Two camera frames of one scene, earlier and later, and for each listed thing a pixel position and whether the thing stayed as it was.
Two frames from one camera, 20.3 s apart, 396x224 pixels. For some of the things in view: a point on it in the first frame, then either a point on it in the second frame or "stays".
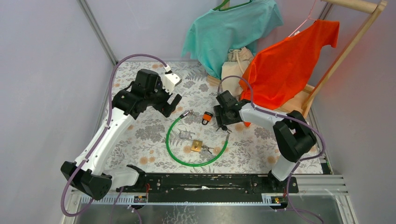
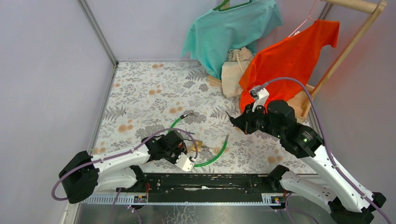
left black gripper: [165, 108] to [179, 151]
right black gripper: [220, 120] to [243, 122]
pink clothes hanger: [304, 21] stays
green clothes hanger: [218, 8] stays
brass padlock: [196, 145] stays
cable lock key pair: [191, 113] stays
